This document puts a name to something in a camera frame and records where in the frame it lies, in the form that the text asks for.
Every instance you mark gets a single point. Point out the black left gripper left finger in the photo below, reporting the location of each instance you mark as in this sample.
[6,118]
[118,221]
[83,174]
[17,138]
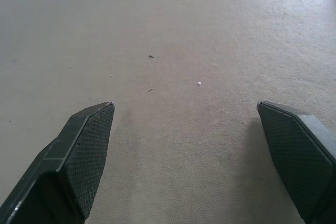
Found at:
[78,161]

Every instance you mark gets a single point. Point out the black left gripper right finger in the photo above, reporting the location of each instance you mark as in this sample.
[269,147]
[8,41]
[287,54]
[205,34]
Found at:
[296,155]

